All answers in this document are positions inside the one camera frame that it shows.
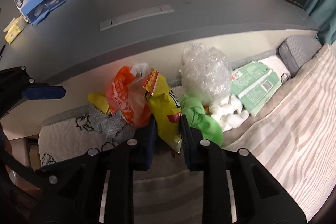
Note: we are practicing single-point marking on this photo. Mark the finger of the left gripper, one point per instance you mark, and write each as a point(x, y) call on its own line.
point(44, 93)

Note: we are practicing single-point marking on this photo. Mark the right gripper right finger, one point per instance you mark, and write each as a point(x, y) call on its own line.
point(238, 176)

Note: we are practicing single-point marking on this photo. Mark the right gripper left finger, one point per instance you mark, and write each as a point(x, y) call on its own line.
point(75, 188)

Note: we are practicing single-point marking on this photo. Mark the yellow chips bag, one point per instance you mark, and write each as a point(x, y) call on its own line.
point(163, 105)

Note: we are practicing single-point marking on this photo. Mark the white floral bed sheet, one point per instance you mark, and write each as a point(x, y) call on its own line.
point(72, 133)

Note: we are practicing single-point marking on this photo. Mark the yellow tissue pack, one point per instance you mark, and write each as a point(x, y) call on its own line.
point(14, 28)

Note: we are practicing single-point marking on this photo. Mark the orange plastic bag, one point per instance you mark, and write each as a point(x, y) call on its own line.
point(126, 94)

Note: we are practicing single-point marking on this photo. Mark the striped beige duvet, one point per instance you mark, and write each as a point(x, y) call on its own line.
point(293, 135)

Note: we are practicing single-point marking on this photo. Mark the green plastic wrapper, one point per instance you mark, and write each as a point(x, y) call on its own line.
point(197, 118)

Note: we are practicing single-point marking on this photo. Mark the grey bedside desk shelf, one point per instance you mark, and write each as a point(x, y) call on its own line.
point(84, 34)

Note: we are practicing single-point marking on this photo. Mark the green white wipes pack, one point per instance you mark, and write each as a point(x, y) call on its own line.
point(254, 84)

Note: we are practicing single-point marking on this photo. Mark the clear bubble wrap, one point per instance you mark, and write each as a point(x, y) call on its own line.
point(205, 73)

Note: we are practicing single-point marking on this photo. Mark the grey mesh pillow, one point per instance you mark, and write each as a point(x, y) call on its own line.
point(297, 50)

